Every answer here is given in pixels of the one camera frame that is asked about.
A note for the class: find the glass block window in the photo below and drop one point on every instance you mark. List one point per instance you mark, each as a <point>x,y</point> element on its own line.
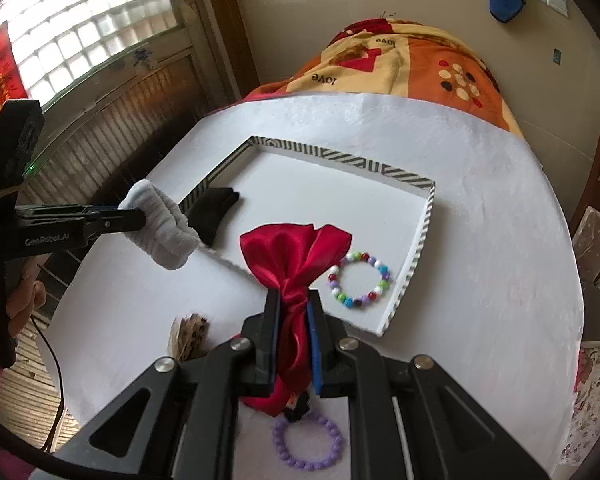
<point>95,25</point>

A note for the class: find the white fluffy wristband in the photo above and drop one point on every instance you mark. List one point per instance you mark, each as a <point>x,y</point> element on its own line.
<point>165,230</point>

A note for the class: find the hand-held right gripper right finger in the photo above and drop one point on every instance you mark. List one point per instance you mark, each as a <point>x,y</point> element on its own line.
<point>314,355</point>

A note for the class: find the person's left hand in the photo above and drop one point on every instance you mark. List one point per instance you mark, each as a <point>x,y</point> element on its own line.
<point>27,295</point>

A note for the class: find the wooden chair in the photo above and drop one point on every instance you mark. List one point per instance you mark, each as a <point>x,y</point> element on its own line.
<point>597,240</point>

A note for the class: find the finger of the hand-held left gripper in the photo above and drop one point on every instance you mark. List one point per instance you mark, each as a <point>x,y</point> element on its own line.
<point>115,222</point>
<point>100,208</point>

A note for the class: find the striped edge white tray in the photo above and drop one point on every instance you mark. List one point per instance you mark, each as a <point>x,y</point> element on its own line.
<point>305,195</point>

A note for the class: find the floral cloth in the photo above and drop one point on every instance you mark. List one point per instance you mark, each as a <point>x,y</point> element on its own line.
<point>597,375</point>

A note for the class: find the black cloth hair accessory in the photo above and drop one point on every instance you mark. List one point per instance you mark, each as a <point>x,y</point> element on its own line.
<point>212,212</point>

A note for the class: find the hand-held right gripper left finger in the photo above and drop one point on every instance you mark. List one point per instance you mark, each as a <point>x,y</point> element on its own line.
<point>275,355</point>

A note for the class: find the small green wall sticker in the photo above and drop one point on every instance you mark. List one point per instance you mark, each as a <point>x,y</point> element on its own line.
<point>556,56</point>

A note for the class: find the orange printed blanket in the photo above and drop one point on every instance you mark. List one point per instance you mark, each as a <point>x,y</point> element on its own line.
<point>430,60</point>

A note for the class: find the red satin bow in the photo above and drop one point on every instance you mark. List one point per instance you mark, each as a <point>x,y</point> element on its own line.
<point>290,255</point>

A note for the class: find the brown wooden window frame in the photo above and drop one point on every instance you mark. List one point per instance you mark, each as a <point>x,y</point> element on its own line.
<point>220,20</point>

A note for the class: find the white tablecloth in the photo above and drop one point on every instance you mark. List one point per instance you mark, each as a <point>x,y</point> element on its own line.
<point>480,240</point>

